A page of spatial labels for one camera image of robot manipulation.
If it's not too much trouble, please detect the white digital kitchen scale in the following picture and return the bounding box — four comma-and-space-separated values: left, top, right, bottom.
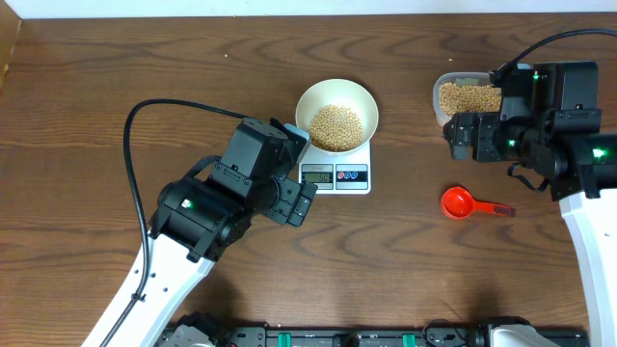
298, 143, 372, 195

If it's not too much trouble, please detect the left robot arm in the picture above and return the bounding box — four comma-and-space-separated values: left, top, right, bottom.
84, 118, 317, 346

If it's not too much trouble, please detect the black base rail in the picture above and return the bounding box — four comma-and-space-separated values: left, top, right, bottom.
158, 311, 592, 347

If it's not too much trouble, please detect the clear plastic container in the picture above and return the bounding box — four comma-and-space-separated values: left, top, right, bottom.
433, 72, 501, 126

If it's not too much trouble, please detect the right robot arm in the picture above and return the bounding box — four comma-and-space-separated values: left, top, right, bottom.
443, 61, 616, 346

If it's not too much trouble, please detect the red plastic measuring scoop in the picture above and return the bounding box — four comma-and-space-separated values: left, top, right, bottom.
440, 186, 516, 220

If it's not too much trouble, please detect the cream ceramic bowl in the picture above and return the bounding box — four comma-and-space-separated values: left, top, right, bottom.
295, 79, 379, 152

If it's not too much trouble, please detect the pile of soybeans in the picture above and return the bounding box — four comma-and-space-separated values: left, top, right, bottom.
296, 79, 501, 152

